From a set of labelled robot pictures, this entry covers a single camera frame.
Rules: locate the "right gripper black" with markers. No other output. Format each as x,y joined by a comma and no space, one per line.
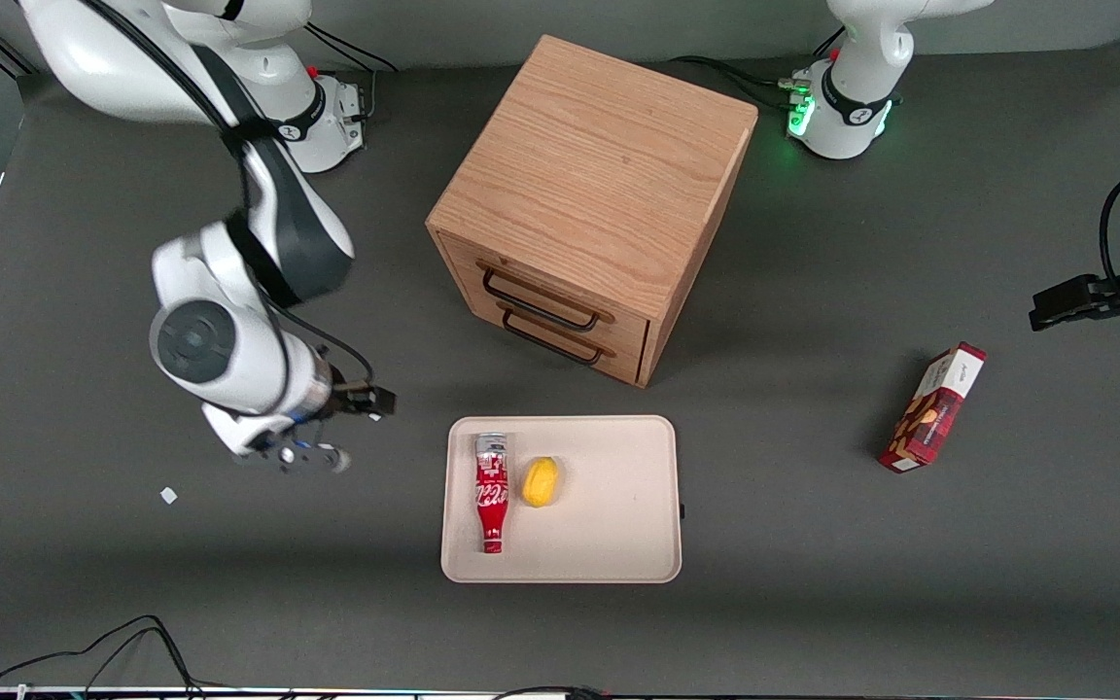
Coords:
352,398

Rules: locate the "red Coca-Cola bottle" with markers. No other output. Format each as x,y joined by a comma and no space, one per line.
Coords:
492,491

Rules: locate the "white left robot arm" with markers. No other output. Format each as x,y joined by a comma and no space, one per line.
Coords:
852,97

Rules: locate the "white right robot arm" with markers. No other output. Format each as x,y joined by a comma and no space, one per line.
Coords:
229,340

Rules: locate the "white rectangular tray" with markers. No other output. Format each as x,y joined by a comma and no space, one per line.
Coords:
609,506

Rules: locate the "red cookie box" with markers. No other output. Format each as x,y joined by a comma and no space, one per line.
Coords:
934,408

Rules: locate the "yellow lemon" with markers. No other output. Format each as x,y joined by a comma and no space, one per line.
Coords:
541,481

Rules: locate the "wooden drawer cabinet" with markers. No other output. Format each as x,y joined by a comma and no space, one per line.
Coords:
599,165

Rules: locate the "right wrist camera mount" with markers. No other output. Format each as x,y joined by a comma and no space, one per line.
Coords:
302,455

